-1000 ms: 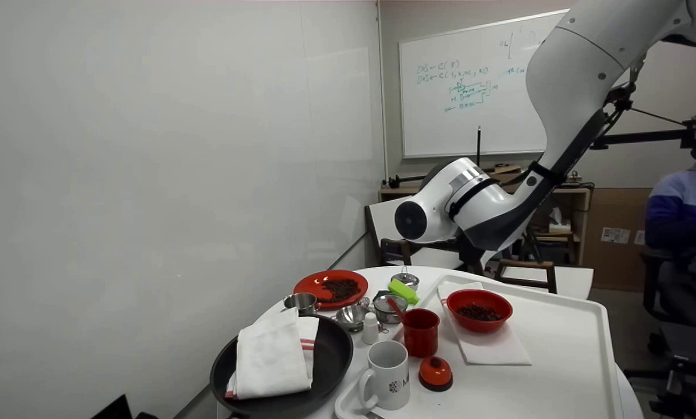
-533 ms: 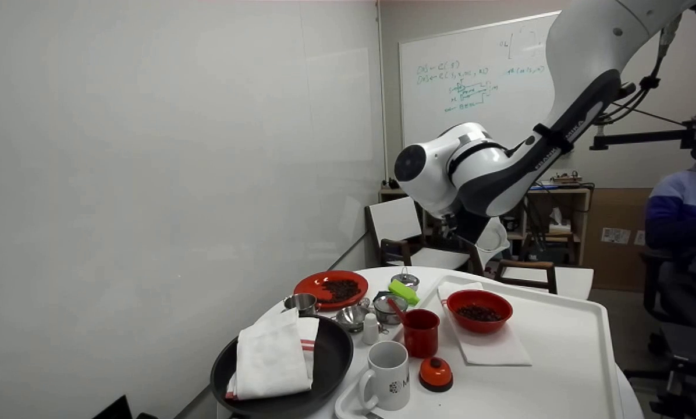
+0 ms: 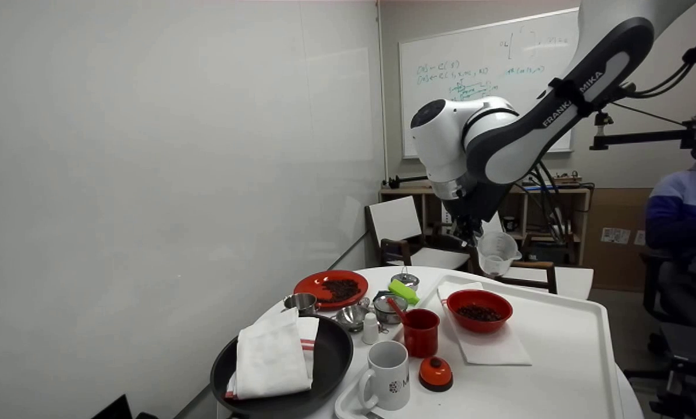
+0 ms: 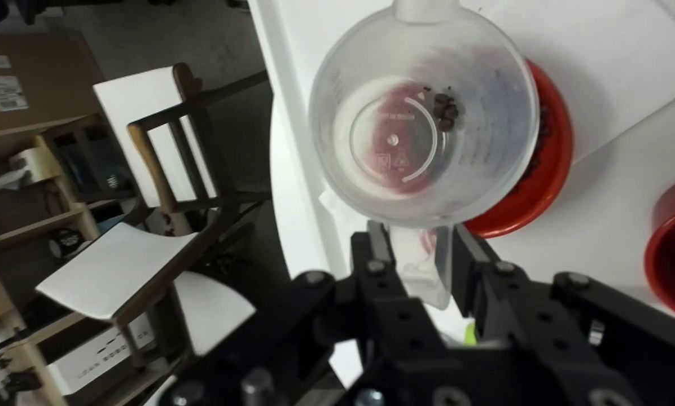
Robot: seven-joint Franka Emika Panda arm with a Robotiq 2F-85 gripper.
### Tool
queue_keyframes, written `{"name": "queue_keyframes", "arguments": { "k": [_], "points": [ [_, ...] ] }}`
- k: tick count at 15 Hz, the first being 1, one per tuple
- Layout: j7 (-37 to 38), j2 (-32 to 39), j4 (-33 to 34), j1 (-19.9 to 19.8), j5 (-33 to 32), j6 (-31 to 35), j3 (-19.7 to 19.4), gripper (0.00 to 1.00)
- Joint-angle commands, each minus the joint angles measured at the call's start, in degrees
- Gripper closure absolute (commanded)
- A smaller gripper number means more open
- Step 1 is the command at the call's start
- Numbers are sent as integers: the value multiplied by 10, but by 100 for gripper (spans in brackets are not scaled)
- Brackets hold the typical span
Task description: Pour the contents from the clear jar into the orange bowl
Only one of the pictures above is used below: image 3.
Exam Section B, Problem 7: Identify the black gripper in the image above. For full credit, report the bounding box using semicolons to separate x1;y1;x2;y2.
441;181;504;242

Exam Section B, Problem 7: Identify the orange bowl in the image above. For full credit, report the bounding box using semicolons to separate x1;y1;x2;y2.
444;288;515;335

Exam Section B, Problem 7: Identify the steel strainer bowl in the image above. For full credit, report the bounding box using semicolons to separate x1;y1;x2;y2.
334;301;367;335

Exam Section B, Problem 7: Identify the black tripod pole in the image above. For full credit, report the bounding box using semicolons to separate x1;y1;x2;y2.
383;170;437;193

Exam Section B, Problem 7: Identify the white cushioned wooden chair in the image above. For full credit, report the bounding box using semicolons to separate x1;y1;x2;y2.
500;259;595;301
367;193;472;273

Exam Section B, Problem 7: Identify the brown cardboard box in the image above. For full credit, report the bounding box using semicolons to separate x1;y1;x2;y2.
379;180;595;266

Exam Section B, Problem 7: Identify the green squeeze bottle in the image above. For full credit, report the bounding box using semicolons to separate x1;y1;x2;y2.
386;280;423;308

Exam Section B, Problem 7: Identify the steel pot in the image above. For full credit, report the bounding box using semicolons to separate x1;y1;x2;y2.
370;288;408;326

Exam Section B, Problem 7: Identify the red cup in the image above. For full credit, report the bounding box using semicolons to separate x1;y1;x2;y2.
401;308;441;362

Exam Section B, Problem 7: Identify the whiteboard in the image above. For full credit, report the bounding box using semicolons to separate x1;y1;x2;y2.
397;8;582;161

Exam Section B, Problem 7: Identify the white paper napkin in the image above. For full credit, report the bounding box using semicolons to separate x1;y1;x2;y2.
436;277;532;367

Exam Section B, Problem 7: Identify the large cardboard box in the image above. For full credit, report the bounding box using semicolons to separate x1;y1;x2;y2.
587;185;652;293

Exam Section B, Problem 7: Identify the white salt shaker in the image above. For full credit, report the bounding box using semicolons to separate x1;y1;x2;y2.
361;309;381;348

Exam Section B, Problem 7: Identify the red plate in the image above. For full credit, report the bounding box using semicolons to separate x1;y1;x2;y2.
290;267;370;314

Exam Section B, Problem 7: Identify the white mug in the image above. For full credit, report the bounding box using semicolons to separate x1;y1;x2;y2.
359;337;411;412

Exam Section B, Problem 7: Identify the small steel cup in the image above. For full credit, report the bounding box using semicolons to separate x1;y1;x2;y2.
284;291;319;320

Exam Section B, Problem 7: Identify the black frying pan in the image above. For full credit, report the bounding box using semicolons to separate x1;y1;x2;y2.
207;312;356;419

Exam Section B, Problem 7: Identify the person in blue sweater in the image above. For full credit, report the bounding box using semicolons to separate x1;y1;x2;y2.
645;108;696;328

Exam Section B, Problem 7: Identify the white cloth with red stripe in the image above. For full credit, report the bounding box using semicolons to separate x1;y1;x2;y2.
224;308;320;402

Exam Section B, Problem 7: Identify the black office chair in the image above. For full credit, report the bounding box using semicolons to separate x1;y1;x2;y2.
640;246;696;419

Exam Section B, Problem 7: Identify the black angular object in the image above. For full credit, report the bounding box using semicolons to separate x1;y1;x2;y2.
89;394;134;419

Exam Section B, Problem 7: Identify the black camera boom stand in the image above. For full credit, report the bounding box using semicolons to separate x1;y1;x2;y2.
589;108;696;157

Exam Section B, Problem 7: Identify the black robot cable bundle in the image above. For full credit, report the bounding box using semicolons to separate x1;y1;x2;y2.
633;0;696;103

